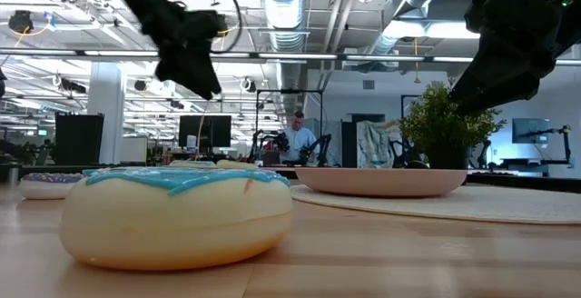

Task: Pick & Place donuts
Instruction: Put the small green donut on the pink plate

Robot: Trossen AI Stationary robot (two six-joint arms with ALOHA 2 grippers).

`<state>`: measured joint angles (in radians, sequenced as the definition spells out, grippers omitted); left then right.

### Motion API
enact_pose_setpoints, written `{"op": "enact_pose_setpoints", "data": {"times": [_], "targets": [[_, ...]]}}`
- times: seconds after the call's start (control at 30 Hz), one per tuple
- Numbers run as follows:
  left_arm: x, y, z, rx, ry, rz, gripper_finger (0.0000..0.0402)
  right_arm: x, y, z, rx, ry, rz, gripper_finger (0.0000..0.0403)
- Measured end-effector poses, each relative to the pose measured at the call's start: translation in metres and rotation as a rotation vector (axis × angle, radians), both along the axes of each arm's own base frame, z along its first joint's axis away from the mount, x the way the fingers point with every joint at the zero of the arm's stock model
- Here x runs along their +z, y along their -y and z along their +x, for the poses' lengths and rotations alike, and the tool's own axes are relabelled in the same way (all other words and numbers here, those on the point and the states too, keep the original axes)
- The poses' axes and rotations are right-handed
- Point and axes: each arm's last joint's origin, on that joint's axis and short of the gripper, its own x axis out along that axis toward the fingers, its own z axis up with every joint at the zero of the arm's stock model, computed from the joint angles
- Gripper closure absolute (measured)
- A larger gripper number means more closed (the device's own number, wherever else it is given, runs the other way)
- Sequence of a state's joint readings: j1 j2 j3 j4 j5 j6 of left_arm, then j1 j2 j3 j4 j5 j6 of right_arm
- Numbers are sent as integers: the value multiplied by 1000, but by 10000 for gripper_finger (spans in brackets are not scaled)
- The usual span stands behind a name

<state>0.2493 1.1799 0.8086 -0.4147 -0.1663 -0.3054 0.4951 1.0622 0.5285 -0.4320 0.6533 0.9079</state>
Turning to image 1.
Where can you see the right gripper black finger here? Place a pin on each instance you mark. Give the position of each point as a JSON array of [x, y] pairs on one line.
[[495, 86]]

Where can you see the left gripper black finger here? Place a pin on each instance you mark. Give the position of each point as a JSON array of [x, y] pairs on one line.
[[190, 77]]

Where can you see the large blue iced donut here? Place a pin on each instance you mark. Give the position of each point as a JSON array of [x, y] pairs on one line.
[[172, 225]]

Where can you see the small purple sprinkled donut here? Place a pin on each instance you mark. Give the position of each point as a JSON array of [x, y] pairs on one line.
[[45, 189]]

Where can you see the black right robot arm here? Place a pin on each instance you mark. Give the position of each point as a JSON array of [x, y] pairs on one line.
[[572, 21]]

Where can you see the black background robot arm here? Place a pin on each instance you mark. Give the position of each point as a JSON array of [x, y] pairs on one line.
[[320, 146], [272, 141]]

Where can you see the monitor with blue screen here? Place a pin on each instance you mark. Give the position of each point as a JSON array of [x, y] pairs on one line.
[[531, 130]]

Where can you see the black computer monitor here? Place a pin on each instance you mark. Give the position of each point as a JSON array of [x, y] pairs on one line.
[[213, 130]]

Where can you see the potted green plant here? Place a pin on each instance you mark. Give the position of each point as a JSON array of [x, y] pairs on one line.
[[436, 121]]

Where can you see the white square column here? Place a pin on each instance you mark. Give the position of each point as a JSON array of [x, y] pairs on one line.
[[106, 107]]

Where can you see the long ceiling light strip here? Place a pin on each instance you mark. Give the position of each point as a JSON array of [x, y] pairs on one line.
[[295, 56]]

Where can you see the white woven round placemat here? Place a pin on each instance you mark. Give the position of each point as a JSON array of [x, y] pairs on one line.
[[499, 207]]

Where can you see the person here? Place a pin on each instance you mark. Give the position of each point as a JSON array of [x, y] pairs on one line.
[[299, 141]]

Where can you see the black cabinet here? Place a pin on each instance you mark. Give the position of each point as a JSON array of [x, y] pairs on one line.
[[79, 139]]

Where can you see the cloth covered equipment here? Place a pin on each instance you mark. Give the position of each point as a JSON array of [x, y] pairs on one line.
[[377, 143]]

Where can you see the pink round plate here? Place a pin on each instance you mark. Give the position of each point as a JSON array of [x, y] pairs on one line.
[[381, 182]]

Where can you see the black ceiling-mounted device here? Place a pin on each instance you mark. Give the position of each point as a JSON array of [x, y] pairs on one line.
[[20, 21]]

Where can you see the black aluminium table frame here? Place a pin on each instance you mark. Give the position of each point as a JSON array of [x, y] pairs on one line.
[[522, 182]]

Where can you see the black background stand frame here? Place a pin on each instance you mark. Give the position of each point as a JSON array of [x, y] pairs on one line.
[[290, 91]]

